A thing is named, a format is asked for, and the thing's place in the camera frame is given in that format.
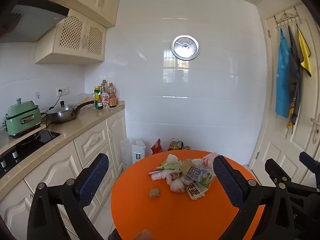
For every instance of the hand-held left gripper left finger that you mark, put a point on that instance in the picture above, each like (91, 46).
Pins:
(93, 177)

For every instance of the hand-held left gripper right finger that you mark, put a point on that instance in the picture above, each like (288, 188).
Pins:
(226, 180)

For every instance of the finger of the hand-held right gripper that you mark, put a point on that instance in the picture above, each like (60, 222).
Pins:
(308, 161)
(275, 170)

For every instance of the printed drink carton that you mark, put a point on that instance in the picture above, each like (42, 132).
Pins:
(200, 173)

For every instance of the brown paper ball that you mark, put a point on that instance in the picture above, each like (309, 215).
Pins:
(155, 193)

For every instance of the cream panel door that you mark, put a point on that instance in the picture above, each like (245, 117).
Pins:
(275, 142)

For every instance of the red checked snack wrapper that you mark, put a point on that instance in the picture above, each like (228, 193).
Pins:
(196, 192)

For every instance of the cream base kitchen cabinet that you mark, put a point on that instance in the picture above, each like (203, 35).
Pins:
(92, 142)

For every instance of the translucent plastic container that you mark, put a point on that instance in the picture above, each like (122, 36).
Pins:
(126, 152)

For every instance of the white pink crumpled tissue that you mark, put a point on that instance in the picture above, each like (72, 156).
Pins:
(177, 185)

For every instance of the white bag green logo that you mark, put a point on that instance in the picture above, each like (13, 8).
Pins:
(138, 155)

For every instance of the beige stone countertop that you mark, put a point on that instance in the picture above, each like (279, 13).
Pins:
(75, 127)

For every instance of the small white crumpled tissue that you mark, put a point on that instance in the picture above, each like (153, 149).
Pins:
(172, 158)

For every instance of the green snack wrapper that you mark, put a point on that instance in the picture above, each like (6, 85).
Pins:
(170, 166)

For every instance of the yellow cooking oil bottle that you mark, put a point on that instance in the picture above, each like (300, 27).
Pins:
(175, 145)

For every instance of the black glass cooktop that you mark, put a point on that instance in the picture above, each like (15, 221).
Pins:
(47, 136)

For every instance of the clear plastic wrapper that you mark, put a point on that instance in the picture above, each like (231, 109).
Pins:
(160, 175)

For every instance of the red snack bag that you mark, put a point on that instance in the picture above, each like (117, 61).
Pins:
(156, 147)

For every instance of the small dark sauce bottle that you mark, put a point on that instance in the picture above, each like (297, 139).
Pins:
(100, 103)

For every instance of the glass wok lid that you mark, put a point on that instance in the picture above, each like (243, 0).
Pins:
(62, 107)

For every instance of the red white seasoning packet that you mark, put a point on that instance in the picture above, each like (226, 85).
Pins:
(105, 100)

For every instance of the amber oil bottle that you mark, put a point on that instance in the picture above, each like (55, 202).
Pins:
(112, 95)

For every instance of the yellow green bottle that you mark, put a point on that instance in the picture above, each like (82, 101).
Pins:
(97, 92)

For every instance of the blue apron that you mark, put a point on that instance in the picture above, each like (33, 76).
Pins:
(282, 80)

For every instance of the green multi cooker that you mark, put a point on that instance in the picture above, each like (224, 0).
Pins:
(22, 120)

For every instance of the tall bottle dark cap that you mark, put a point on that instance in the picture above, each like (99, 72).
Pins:
(104, 85)

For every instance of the yellow cloth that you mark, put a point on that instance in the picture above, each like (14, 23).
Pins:
(305, 52)

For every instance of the cream lattice door cabinet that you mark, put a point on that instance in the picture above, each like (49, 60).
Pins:
(72, 33)

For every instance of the metal door hook rack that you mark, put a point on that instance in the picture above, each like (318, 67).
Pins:
(287, 17)

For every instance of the black range hood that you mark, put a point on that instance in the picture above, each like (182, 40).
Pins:
(30, 22)

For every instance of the white wall outlet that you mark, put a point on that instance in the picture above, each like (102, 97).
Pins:
(63, 91)

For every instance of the round steel wall vent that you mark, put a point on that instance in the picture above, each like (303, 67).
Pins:
(185, 47)

